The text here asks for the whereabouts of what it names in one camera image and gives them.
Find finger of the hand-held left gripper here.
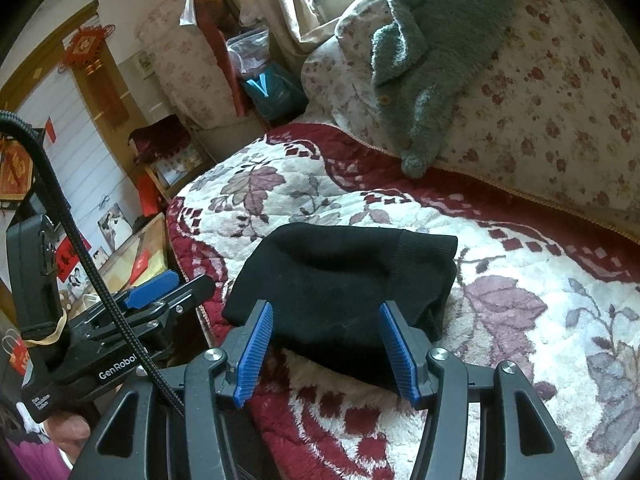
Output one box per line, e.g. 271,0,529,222
122,269,181,311
165,274,217,312

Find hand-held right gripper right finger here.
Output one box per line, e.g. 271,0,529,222
379,302,583,480

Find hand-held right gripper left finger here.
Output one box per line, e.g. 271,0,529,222
67,300,275,480

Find black pants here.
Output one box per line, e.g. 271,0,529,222
221,222,460,393

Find person's left forearm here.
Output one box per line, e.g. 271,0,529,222
0,395,71,480

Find person's left hand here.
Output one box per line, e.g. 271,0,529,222
42,412,92,453

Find wooden side table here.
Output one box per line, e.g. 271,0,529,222
107,212,173,286

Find standing photo print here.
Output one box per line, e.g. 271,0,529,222
97,203,133,251

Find red shopping bag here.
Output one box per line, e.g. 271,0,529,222
0,327,31,386

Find red square door decoration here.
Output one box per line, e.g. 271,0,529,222
0,140,36,201

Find red white floral blanket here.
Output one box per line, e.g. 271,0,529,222
165,122,640,480

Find red cloth covered stand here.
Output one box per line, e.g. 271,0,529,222
129,114,211,201

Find teal bag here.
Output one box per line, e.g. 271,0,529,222
240,65,308,121

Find floral fabric cover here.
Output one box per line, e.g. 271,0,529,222
135,0,251,131

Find clear plastic bag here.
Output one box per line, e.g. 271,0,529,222
225,27,271,78

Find red hanging garment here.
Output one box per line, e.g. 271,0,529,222
192,0,246,116

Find beige curtain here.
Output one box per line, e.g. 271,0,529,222
240,0,326,56

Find floral pillow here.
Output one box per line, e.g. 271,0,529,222
334,0,401,56

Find pink floral quilt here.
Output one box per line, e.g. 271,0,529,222
300,0,640,241

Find grey fleece jacket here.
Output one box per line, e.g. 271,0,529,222
370,0,541,180

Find black braided cable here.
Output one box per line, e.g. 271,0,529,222
0,110,186,416

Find wooden door frame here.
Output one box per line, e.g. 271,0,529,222
0,0,151,171

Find red knot wall decoration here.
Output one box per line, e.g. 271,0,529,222
57,24,128,128

